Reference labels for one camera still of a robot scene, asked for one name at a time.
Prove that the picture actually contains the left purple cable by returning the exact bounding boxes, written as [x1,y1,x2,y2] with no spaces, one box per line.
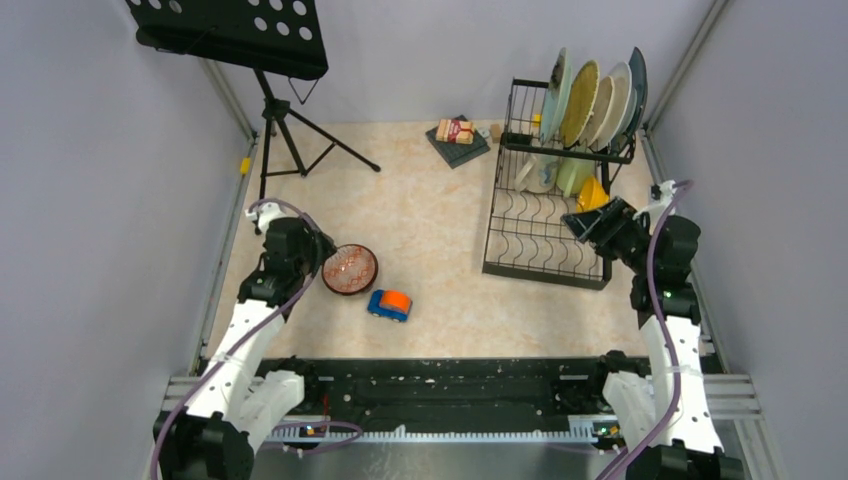
[149,197,364,480]

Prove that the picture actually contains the wooden blocks stack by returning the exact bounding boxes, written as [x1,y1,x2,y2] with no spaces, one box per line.
[435,118,476,145]

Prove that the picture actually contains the blue orange toy car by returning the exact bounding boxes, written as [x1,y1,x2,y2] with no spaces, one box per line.
[367,289,413,323]

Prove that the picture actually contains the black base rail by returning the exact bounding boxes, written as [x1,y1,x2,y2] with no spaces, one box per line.
[258,355,626,456]

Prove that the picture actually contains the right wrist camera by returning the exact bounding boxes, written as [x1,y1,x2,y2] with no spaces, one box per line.
[633,180,677,226]

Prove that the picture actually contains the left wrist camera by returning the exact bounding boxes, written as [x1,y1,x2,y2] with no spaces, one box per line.
[245,202,286,236]

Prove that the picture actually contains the beige mug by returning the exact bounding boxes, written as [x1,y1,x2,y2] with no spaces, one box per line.
[513,152,560,194]

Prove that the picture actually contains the cream floral ceramic plate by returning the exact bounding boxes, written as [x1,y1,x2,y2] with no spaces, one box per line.
[578,75,615,150]

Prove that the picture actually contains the light green mug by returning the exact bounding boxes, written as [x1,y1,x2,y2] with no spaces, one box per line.
[556,157,595,197]

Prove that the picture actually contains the light green round plate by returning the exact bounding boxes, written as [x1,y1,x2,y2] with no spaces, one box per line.
[539,47,572,145]

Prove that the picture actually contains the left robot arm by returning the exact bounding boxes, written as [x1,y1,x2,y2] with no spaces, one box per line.
[149,215,335,479]

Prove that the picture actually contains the red patterned brown bowl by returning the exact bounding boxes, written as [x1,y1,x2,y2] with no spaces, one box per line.
[321,244,379,296]

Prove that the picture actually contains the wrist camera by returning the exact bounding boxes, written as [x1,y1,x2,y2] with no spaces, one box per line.
[245,202,286,236]
[633,180,677,226]

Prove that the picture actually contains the yellow-rimmed patterned plate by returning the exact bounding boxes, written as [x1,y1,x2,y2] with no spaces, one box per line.
[560,60,600,147]

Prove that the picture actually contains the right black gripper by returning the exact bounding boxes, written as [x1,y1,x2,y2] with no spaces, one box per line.
[562,196,657,274]

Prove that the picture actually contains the teal square plate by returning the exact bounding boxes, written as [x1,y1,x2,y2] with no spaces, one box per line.
[611,47,648,155]

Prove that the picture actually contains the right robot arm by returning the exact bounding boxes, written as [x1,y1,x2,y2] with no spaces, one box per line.
[562,197,745,479]

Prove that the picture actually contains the black wire dish rack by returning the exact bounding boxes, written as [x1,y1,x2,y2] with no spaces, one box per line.
[482,79,635,290]

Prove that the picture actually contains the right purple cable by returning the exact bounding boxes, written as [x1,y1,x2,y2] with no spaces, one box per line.
[549,180,696,480]

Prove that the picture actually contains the purple cable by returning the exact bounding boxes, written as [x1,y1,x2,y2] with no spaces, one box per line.
[149,197,364,480]
[549,180,696,480]

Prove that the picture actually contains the black music stand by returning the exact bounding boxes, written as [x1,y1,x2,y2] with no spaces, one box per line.
[127,0,381,200]

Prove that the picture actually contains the yellow bowl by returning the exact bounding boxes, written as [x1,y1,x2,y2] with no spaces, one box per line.
[576,176,610,213]

